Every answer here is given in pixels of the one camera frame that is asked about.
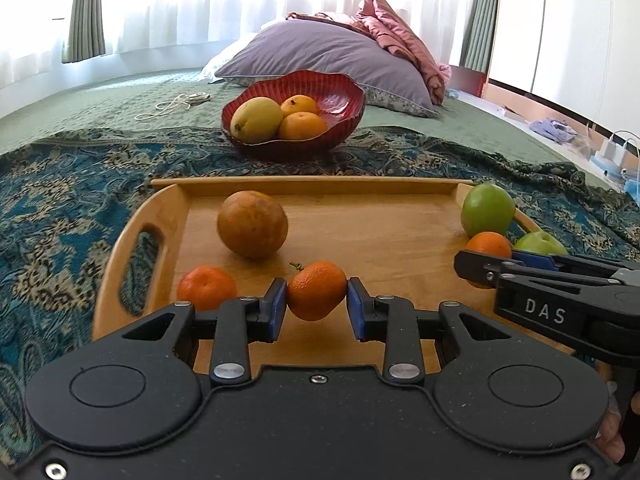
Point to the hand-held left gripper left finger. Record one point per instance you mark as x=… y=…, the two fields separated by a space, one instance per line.
x=276 y=310

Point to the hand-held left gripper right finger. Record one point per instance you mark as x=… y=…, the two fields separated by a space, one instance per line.
x=357 y=310

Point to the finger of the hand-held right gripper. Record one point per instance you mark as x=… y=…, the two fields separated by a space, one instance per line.
x=532 y=258
x=480 y=267

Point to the green apple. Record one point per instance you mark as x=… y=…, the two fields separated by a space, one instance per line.
x=540 y=244
x=487 y=209

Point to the tangerine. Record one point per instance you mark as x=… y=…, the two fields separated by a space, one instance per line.
x=206 y=286
x=316 y=291
x=489 y=245

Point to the large yellowish orange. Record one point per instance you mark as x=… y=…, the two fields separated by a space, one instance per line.
x=252 y=224

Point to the person's right hand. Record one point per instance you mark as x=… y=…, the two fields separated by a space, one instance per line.
x=610 y=435

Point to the blue cloth heap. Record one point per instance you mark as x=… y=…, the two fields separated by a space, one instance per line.
x=552 y=130

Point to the small orange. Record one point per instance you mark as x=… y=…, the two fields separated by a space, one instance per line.
x=300 y=105
x=302 y=126

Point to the dark red wooden furniture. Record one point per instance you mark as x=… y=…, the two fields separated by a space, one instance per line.
x=467 y=80

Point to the yellow mango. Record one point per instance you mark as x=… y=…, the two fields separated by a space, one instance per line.
x=256 y=120

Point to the red wavy bowl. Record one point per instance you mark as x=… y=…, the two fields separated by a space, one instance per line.
x=340 y=95

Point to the blue paisley blanket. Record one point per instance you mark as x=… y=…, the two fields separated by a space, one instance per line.
x=60 y=200

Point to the pink crumpled cloth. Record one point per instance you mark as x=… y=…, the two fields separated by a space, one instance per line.
x=400 y=35

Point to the green curtain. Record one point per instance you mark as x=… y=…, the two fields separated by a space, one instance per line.
x=481 y=15
x=85 y=10

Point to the white pillow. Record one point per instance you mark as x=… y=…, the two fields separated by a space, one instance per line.
x=225 y=62

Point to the purple pillow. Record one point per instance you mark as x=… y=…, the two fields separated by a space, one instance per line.
x=320 y=55

